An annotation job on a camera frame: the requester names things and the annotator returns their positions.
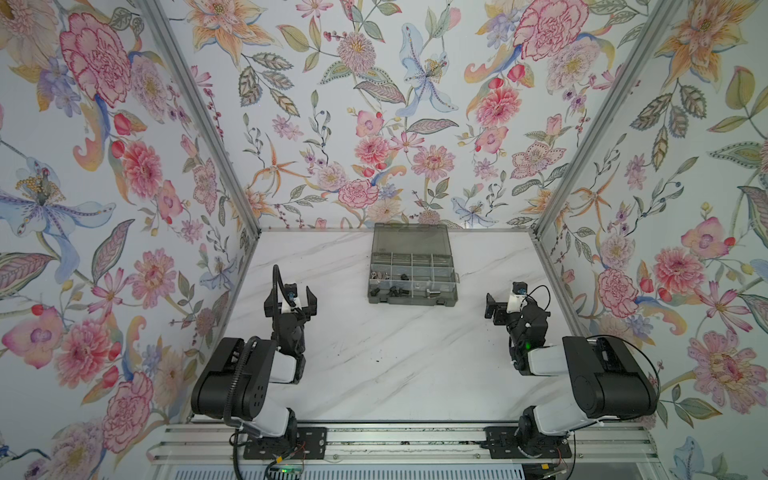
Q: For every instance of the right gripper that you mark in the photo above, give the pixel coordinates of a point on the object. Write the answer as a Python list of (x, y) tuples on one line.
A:
[(502, 313)]

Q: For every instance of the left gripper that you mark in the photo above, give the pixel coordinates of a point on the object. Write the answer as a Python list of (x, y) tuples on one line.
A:
[(304, 313)]

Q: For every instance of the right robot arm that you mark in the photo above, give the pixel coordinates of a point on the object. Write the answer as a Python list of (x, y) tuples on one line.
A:
[(604, 381)]

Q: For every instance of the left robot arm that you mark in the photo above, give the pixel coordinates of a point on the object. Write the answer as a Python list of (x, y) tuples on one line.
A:
[(234, 384)]

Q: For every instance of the grey plastic organizer box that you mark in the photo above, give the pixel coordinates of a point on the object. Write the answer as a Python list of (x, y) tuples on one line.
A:
[(412, 265)]

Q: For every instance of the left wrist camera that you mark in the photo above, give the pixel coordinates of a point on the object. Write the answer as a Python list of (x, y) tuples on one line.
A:
[(291, 300)]

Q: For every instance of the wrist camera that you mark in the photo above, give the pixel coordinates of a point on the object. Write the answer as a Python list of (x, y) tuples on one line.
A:
[(517, 297), (291, 300)]

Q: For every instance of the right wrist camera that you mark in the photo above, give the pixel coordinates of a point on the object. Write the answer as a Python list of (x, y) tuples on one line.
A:
[(517, 297)]

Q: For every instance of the aluminium mounting rail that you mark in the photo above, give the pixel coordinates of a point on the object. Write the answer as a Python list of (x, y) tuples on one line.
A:
[(345, 443)]

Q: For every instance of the left aluminium corner post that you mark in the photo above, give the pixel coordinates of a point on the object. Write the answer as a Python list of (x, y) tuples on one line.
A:
[(160, 27)]

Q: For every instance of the aluminium corner post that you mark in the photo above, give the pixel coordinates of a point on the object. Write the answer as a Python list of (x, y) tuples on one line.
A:
[(160, 27), (639, 56)]

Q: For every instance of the right aluminium corner post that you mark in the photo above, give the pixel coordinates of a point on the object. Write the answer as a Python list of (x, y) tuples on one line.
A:
[(639, 56)]

